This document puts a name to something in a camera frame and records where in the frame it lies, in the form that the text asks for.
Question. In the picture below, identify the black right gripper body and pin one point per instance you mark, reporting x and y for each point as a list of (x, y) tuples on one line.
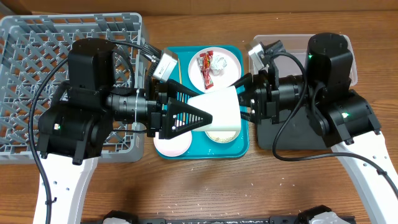
[(271, 96)]

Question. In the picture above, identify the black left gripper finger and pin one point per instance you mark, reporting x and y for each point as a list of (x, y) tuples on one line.
[(180, 118), (179, 92)]

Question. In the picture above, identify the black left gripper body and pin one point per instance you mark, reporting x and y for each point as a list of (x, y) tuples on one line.
[(156, 106)]

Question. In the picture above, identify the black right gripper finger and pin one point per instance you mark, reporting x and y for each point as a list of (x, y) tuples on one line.
[(252, 116), (244, 83)]

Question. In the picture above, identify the large white plate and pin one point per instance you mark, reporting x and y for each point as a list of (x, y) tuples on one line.
[(231, 73)]

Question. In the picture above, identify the small pink-white plate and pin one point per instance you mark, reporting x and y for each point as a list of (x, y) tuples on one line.
[(173, 147)]

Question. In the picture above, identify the white cup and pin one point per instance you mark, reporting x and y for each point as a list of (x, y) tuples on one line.
[(224, 107)]

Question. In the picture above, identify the wooden chopstick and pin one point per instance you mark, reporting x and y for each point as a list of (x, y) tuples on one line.
[(180, 81)]

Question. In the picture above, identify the white tissue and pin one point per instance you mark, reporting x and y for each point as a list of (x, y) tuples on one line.
[(218, 64)]

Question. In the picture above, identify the grey bowl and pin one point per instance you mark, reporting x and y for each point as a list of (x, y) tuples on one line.
[(222, 137)]

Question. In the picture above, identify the red snack wrapper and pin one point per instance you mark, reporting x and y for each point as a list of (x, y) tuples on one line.
[(204, 63)]

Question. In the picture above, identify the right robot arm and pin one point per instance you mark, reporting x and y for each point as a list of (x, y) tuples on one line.
[(342, 118)]

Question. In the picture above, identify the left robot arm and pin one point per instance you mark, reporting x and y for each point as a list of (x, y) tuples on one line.
[(67, 140)]

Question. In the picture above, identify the black waste tray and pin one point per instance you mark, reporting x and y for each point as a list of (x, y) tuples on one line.
[(298, 134)]

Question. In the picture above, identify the clear plastic waste bin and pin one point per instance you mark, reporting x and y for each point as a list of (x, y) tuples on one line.
[(296, 44)]

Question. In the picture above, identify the teal serving tray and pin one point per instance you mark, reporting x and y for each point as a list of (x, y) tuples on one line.
[(202, 147)]

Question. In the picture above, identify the grey dish rack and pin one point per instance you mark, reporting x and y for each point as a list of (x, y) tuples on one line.
[(31, 46)]

